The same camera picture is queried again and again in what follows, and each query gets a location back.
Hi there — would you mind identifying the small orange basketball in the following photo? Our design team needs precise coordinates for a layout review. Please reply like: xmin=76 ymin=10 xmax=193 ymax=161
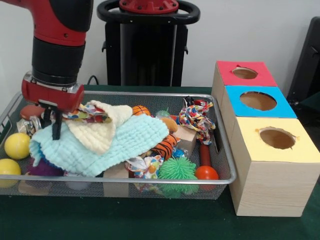
xmin=132 ymin=105 xmax=152 ymax=119

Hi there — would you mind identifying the clear shallow mesh bin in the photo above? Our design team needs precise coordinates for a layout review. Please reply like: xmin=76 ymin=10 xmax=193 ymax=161
xmin=0 ymin=89 xmax=238 ymax=201

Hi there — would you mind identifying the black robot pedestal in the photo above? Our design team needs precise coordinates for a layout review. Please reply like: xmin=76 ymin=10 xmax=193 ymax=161
xmin=95 ymin=0 xmax=201 ymax=87

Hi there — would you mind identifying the mint knitted cloth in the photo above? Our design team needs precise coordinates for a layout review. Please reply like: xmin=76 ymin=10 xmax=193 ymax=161
xmin=29 ymin=114 xmax=170 ymax=177

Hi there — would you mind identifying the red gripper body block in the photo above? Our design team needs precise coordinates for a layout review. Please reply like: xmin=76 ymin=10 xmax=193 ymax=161
xmin=21 ymin=72 xmax=85 ymax=112

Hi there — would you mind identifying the crushed silver drink can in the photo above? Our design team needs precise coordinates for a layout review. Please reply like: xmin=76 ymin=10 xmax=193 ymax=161
xmin=16 ymin=117 xmax=44 ymax=137

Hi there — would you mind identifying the multicoloured patterned cloth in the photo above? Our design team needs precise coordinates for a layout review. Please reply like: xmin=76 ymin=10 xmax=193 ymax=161
xmin=66 ymin=102 xmax=114 ymax=124

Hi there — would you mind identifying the green spiky ball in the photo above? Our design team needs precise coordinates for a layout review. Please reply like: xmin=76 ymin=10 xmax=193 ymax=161
xmin=158 ymin=156 xmax=198 ymax=197

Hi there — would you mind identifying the yellow ball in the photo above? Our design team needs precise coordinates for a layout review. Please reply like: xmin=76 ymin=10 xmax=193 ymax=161
xmin=0 ymin=159 xmax=22 ymax=190
xmin=4 ymin=132 xmax=32 ymax=161

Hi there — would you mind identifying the tiger striped toy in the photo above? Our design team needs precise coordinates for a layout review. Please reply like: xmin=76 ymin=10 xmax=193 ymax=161
xmin=150 ymin=132 xmax=180 ymax=160

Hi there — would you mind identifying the dark green tablecloth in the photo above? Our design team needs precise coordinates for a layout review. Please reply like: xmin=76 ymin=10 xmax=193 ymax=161
xmin=0 ymin=84 xmax=320 ymax=240

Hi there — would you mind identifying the black cable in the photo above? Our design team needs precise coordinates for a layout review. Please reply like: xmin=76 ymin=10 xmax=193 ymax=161
xmin=87 ymin=75 xmax=101 ymax=86

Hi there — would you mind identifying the wooden box with three holes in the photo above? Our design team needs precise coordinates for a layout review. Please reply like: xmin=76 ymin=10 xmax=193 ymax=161
xmin=211 ymin=60 xmax=320 ymax=218

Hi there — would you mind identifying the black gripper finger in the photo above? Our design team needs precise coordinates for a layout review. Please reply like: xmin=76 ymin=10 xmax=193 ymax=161
xmin=52 ymin=107 xmax=63 ymax=141
xmin=39 ymin=102 xmax=52 ymax=128

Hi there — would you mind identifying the multicoloured rope toy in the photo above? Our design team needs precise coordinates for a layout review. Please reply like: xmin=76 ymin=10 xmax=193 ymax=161
xmin=178 ymin=99 xmax=217 ymax=146

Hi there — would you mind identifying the black panel stand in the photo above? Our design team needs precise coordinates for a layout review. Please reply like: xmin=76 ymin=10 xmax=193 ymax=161
xmin=286 ymin=16 xmax=320 ymax=118

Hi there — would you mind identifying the cream knitted cloth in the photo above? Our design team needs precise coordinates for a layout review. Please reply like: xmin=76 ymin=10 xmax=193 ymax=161
xmin=65 ymin=100 xmax=134 ymax=155

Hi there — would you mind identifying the red maraca rattle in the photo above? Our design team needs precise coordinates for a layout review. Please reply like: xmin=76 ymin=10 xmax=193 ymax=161
xmin=194 ymin=142 xmax=220 ymax=182

